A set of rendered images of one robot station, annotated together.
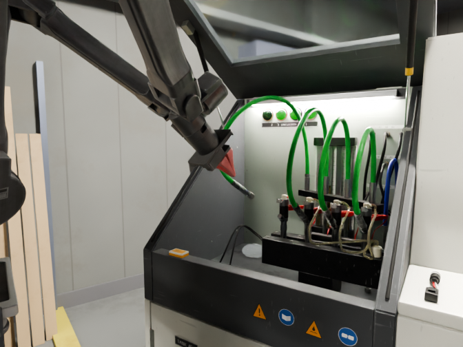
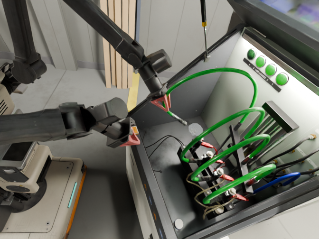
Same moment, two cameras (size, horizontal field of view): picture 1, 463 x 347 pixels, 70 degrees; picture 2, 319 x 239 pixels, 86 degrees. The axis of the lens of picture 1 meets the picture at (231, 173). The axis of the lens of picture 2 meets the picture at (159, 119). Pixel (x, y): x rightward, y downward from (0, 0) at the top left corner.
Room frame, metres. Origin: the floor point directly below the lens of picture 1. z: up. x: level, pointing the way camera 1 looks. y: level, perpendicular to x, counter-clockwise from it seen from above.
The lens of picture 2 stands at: (0.50, -0.19, 1.72)
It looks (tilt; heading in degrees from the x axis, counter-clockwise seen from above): 50 degrees down; 26
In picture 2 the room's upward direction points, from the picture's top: 13 degrees clockwise
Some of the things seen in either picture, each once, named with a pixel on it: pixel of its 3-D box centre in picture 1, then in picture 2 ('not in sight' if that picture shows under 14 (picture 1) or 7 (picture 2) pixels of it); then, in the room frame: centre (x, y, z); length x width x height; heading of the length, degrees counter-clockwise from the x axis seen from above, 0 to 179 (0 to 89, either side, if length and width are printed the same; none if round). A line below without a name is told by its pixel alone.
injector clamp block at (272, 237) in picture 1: (320, 267); (199, 179); (0.94, -0.26, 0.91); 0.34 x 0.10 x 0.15; 57
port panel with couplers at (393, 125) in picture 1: (384, 162); (299, 160); (1.09, -0.51, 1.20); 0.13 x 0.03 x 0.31; 57
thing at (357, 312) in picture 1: (244, 301); (146, 174); (0.80, -0.03, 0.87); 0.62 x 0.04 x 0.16; 57
